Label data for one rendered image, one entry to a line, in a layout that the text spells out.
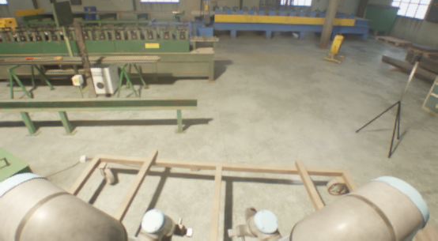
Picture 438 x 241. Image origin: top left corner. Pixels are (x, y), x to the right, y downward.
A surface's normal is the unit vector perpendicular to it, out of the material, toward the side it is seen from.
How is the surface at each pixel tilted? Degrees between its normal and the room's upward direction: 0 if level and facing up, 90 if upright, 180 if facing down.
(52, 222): 26
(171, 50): 90
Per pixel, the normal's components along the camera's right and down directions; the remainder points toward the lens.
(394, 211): 0.20, -0.60
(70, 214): 0.50, -0.76
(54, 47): 0.07, 0.48
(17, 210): -0.15, -0.61
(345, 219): -0.45, -0.73
